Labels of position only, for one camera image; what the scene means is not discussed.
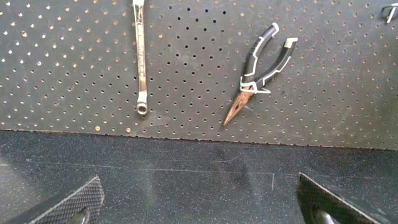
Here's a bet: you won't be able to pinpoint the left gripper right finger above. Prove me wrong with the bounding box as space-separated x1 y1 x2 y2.
296 172 392 224

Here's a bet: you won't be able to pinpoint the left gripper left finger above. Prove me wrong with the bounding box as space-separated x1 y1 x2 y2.
2 175 105 224

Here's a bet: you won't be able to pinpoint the black pegboard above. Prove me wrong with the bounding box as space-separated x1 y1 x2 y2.
0 0 398 151

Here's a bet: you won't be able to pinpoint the wrench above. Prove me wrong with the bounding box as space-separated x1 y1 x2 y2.
132 0 149 116

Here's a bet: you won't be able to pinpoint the black and white pliers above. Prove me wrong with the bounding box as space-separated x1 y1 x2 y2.
223 22 299 127

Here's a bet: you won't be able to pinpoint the metal hook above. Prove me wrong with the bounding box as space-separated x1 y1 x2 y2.
381 2 398 25

